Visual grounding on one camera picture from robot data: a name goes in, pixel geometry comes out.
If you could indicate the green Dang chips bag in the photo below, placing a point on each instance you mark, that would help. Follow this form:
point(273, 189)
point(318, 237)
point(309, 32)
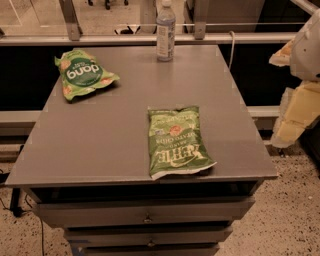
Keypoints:
point(81, 74)

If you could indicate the grey drawer cabinet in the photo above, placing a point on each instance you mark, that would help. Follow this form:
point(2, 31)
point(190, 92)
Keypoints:
point(157, 219)

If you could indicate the blue plastic water bottle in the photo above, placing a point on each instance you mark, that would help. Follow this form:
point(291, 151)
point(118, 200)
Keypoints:
point(165, 21)

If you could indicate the green Kettle chips bag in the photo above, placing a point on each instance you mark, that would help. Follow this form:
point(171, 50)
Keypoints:
point(175, 143)

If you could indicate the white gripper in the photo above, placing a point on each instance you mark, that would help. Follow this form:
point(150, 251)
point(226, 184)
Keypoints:
point(307, 55)

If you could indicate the grey metal rail frame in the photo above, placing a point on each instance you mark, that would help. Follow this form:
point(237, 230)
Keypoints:
point(132, 22)

